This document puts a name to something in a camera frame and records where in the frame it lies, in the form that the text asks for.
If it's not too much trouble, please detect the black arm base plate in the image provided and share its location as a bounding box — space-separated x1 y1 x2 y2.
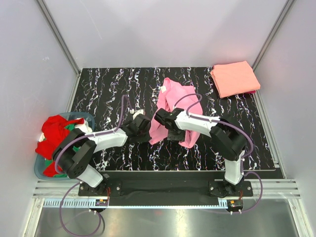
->
79 171 253 198

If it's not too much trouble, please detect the red t shirt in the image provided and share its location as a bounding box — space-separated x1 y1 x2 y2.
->
35 115 76 178

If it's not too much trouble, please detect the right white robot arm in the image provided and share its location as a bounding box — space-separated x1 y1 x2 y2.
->
154 108 253 196

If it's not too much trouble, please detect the green t shirt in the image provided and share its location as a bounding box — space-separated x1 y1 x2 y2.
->
53 124 75 178

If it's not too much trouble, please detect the folded salmon t shirt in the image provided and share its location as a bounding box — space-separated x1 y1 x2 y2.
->
210 61 261 98

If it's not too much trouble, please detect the folded magenta t shirt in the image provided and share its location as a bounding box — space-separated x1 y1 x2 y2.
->
245 90 256 94

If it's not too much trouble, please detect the blue laundry basket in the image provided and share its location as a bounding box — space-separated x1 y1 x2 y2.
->
34 112 95 180

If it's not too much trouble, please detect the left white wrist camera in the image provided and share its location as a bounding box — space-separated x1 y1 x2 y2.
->
129 109 145 119

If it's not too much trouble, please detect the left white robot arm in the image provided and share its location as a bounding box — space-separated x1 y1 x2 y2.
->
52 114 151 196

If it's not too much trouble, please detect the pink t shirt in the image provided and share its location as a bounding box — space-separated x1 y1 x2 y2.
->
149 78 198 145

